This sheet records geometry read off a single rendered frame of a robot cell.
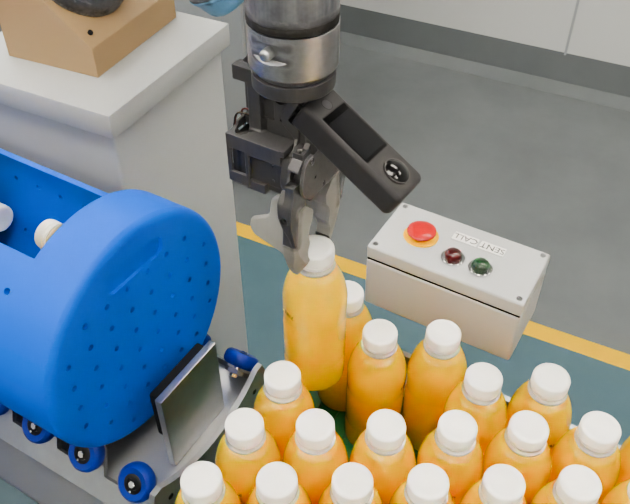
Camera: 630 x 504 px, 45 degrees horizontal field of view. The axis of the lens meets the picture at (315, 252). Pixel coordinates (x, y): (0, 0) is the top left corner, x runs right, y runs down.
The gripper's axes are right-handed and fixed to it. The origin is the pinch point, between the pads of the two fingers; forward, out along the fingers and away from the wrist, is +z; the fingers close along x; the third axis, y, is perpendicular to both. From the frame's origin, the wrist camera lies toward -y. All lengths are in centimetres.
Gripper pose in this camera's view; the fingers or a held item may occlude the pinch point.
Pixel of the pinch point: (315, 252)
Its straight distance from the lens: 75.5
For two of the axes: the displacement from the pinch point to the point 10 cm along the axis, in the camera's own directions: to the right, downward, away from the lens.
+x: -5.1, 5.9, -6.3
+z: 0.0, 7.3, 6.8
